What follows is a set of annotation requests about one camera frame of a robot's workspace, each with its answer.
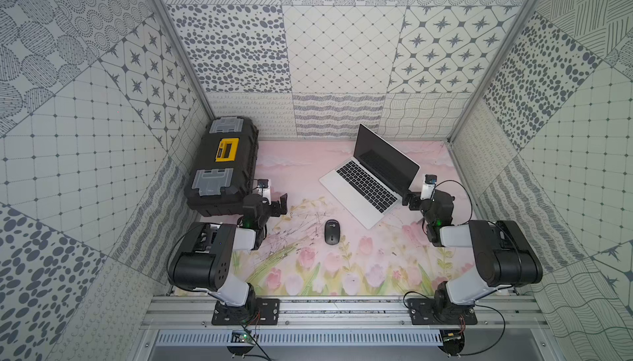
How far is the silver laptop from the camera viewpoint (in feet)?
3.17

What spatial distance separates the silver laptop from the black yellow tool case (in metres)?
0.34

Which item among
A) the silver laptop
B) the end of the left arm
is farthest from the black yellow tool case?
the silver laptop

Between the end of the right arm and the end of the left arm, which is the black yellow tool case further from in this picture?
the end of the right arm

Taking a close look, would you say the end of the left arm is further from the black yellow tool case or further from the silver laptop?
the silver laptop

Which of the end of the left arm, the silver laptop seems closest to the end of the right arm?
the silver laptop

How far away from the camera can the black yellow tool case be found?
2.76 feet

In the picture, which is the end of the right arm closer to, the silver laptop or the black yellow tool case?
the silver laptop

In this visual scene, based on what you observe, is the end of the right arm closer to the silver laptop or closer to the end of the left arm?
the silver laptop
